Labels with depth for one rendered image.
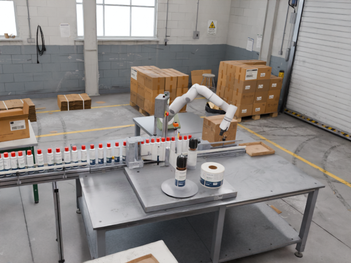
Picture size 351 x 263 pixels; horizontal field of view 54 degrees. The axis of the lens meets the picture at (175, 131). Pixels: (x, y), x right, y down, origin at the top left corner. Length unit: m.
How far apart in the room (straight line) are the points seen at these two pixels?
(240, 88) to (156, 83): 1.68
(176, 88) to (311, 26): 3.04
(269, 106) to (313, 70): 1.13
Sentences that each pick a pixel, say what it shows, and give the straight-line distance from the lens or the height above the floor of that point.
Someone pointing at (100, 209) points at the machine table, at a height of 0.83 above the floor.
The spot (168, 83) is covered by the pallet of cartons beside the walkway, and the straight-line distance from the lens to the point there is 6.86.
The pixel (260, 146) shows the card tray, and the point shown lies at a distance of 4.03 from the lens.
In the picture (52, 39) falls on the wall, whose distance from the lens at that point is 8.35.
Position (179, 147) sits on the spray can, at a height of 0.97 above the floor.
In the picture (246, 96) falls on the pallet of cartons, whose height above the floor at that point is 0.56.
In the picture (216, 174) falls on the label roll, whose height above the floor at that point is 1.01.
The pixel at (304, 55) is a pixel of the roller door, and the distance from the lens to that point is 7.90.
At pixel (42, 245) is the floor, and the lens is 3.80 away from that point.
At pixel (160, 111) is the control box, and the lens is 3.22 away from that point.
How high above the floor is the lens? 2.35
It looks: 21 degrees down
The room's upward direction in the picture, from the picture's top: 4 degrees clockwise
